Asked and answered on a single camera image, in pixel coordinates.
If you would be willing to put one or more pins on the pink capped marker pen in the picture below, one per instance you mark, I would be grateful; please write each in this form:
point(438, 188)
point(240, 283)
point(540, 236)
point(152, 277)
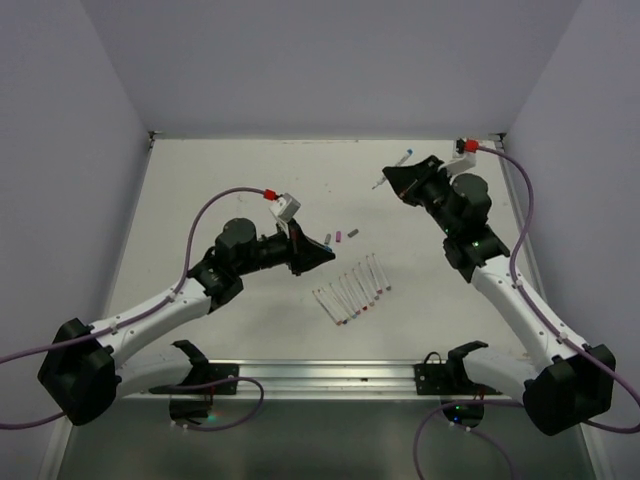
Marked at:
point(353, 301)

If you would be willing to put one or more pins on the aluminium mounting rail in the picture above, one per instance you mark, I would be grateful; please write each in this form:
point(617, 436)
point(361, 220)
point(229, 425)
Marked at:
point(325, 378)

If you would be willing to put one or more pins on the right controller box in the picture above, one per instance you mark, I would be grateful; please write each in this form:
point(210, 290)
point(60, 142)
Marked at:
point(466, 415)

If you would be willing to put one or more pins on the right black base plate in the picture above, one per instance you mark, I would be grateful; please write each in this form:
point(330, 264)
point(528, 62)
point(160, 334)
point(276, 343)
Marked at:
point(435, 375)

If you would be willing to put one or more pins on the orange marker pen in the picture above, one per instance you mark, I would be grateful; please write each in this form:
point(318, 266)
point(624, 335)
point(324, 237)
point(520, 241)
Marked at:
point(334, 317)

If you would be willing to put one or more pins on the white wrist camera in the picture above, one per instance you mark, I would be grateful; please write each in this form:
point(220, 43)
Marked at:
point(464, 156)
point(284, 209)

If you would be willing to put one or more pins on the controller box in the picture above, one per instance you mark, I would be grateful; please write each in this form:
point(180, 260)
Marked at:
point(192, 412)
point(466, 415)

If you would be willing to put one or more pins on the left controller box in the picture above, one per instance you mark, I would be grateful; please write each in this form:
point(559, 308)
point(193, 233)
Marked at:
point(192, 412)

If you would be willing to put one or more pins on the beige marker pen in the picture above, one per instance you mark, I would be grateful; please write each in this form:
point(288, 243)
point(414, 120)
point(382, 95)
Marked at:
point(361, 285)

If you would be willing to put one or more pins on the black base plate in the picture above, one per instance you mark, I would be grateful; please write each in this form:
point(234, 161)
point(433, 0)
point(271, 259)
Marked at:
point(210, 379)
point(435, 375)

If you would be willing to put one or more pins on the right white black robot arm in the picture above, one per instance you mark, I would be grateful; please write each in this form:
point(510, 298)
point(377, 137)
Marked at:
point(564, 382)

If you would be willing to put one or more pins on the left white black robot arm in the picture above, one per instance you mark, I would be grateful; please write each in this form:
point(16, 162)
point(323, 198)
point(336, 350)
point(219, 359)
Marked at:
point(82, 369)

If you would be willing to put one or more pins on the red capped marker pen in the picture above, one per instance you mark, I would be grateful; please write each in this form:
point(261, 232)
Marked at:
point(355, 292)

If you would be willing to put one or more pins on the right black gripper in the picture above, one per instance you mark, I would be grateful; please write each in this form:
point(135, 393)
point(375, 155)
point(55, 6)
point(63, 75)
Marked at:
point(408, 180)

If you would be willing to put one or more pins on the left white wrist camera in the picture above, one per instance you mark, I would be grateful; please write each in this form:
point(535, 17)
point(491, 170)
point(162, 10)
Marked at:
point(284, 209)

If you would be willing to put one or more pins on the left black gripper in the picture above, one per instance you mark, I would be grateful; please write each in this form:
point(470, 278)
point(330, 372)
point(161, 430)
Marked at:
point(303, 253)

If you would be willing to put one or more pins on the light blue capped marker pen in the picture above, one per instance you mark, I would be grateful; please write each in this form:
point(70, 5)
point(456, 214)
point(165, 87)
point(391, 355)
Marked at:
point(343, 301)

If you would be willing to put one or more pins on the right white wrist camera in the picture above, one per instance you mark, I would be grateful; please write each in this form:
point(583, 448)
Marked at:
point(464, 156)

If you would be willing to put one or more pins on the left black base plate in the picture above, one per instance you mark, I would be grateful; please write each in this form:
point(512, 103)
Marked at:
point(210, 379)

